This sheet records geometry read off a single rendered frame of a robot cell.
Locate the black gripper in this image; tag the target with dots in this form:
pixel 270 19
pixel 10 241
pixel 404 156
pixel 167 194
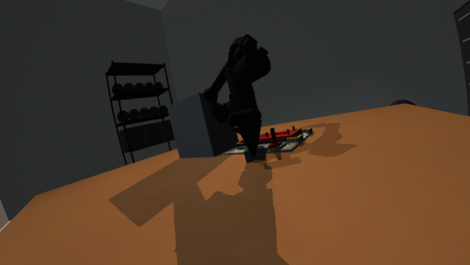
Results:
pixel 247 118

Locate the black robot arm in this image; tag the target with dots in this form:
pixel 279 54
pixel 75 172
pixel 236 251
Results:
pixel 244 66

